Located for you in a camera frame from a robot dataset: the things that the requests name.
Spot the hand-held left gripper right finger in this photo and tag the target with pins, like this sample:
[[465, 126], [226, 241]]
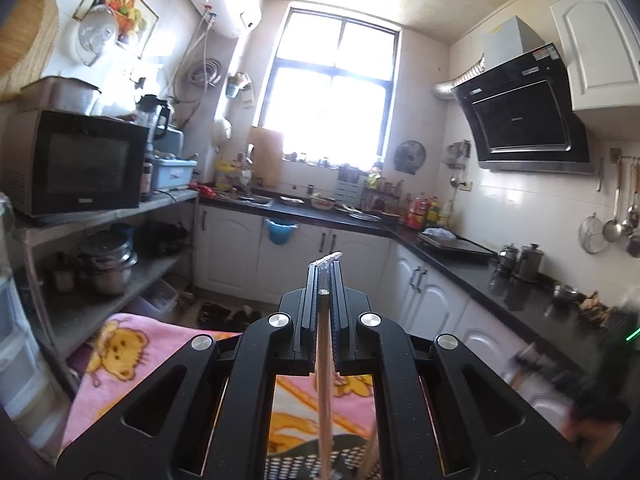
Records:
[[340, 320]]

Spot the small hanging metal utensils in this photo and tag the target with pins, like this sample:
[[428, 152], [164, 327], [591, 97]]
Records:
[[457, 160]]

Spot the blue hanging bin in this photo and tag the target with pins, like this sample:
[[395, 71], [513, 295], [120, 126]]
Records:
[[281, 232]]

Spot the black range hood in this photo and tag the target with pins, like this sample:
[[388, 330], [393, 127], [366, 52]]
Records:
[[525, 110]]

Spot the patterned ceramic bowl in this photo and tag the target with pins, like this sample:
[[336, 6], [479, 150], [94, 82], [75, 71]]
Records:
[[323, 203]]

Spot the black spice rack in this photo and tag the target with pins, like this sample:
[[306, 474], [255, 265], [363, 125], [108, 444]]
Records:
[[382, 199]]

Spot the row of hanging kitchen utensils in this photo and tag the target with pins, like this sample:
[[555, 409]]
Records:
[[632, 220]]

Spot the white base cabinets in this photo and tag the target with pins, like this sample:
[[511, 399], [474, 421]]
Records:
[[230, 245]]

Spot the wooden cutting board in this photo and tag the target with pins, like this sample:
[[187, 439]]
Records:
[[265, 157]]

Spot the white perforated lid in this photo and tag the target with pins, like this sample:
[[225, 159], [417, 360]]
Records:
[[97, 35]]

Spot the stainless steel bowl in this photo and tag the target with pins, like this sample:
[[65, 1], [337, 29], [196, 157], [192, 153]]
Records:
[[567, 292]]

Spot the pale blue dish box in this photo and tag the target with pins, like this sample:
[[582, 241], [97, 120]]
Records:
[[172, 175]]

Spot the grey-blue plastic drawer tower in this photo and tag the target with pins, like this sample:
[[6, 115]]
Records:
[[20, 360]]

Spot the bamboo chopstick pair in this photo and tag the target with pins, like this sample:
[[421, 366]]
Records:
[[324, 410], [370, 455]]

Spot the dark slippers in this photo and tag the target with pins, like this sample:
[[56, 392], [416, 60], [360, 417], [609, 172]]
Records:
[[225, 315]]

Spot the stacked stainless steel pots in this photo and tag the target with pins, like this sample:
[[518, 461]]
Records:
[[107, 265]]

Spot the kitchen window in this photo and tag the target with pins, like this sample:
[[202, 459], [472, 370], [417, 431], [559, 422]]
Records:
[[325, 85]]

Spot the metal utensil rail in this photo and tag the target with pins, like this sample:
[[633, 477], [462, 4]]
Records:
[[622, 154]]

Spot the ginger roots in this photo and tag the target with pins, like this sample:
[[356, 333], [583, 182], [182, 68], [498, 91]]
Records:
[[597, 307]]

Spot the steel shelf rack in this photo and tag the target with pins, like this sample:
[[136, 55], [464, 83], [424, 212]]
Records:
[[100, 215]]

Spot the small grey wall fan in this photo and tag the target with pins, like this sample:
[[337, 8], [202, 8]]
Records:
[[410, 156]]

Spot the pink bear printed blanket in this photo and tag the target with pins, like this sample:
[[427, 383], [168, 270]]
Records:
[[125, 350]]

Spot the dark perforated utensil holder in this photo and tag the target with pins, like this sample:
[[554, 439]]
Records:
[[295, 465]]

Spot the yellow plastic container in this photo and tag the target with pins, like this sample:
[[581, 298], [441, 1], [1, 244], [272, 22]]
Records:
[[227, 176]]

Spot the pale blue appliance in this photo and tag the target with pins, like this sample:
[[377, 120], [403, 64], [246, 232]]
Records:
[[169, 142]]

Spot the black blender jug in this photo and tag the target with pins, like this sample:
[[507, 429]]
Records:
[[152, 115]]

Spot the black kitchen countertop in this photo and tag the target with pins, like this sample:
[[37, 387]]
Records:
[[475, 280]]

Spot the small lidded steel pot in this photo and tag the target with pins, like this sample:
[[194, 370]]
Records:
[[65, 275]]

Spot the metal kettles on counter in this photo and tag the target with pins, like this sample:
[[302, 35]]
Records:
[[529, 264]]

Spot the white round wall device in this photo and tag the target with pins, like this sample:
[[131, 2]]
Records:
[[222, 130]]

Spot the glass french press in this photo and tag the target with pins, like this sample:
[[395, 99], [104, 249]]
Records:
[[508, 259]]

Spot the black wok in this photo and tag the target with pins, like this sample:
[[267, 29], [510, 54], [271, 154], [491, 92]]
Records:
[[165, 240]]

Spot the white wall socket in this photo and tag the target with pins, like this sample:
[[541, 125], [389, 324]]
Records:
[[465, 185]]

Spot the wall mounted utensil cup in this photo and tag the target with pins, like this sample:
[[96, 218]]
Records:
[[237, 87]]

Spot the black gas stove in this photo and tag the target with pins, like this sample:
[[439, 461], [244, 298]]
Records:
[[455, 247]]

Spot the round bamboo mat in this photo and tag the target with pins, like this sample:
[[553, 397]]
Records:
[[50, 45]]

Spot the translucent storage box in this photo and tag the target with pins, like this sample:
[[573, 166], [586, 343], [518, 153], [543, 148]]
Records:
[[155, 302]]

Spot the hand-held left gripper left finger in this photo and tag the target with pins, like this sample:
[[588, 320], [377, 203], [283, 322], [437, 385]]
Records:
[[312, 320]]

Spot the black microwave oven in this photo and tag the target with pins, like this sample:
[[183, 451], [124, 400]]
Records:
[[75, 160]]

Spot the white wall cabinet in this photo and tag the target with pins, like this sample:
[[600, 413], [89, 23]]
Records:
[[600, 50]]

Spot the pale blue knife block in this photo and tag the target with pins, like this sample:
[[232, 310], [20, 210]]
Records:
[[350, 187]]

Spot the row of condiment bottles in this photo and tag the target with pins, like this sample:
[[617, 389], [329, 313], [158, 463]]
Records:
[[427, 212]]

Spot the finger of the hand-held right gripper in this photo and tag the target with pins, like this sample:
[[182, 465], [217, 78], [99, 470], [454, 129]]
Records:
[[532, 367]]

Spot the silver exhaust duct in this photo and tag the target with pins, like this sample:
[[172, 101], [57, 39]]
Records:
[[455, 82]]

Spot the fruit wall poster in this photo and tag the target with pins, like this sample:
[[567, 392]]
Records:
[[132, 10]]

